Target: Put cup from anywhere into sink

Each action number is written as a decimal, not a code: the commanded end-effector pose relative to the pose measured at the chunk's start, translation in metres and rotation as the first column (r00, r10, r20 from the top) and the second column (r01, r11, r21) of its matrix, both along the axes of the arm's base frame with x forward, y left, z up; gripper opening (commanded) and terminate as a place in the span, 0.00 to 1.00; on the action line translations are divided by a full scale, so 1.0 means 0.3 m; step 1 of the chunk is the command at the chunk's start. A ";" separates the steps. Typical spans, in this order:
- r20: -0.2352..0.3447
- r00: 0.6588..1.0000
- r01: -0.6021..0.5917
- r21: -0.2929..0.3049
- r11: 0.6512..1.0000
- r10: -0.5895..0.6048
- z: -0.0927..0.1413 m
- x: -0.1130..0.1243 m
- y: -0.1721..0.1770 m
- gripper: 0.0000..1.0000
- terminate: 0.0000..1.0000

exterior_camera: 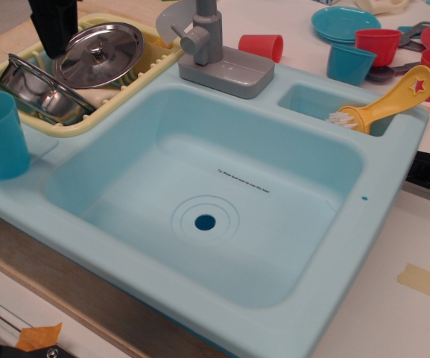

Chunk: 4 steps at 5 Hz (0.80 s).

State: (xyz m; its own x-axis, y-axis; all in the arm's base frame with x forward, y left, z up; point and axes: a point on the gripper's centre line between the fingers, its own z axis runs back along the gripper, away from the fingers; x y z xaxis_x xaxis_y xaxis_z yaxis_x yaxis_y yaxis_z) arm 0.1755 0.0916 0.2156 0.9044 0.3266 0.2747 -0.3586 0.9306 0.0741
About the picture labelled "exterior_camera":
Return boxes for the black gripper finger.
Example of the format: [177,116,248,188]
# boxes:
[28,0,78,59]

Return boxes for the tall blue plastic cup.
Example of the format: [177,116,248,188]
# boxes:
[0,92,31,180]

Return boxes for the red cup lying sideways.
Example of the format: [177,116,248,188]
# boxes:
[238,34,284,63]

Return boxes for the light blue toy sink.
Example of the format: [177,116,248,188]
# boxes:
[0,65,429,357]

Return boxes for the short blue plastic cup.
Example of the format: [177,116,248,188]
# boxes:
[326,44,376,86]

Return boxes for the wooden sink base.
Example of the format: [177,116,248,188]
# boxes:
[0,219,224,357]

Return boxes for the red cup upright middle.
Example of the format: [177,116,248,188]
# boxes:
[355,28,402,67]

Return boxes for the shiny steel pot lid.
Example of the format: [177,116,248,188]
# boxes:
[53,22,145,89]

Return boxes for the white plastic plate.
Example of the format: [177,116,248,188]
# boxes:
[155,0,196,45]

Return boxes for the grey toy faucet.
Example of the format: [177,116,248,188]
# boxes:
[171,1,275,99]

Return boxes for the stack of blue plates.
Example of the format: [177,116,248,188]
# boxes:
[311,6,382,43]

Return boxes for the orange tape piece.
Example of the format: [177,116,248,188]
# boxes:
[15,323,63,352]

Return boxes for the cream plastic object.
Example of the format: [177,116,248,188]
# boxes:
[355,0,411,15]

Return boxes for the black device with screw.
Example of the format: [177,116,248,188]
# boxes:
[0,346,75,358]

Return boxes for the grey plastic spoon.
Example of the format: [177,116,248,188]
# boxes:
[366,62,420,83]

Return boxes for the grey plastic utensil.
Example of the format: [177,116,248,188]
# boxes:
[398,22,430,52]

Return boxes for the yellow dish brush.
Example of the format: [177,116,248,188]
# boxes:
[326,65,430,134]

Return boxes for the beige masking tape strip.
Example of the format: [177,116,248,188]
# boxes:
[397,263,430,296]

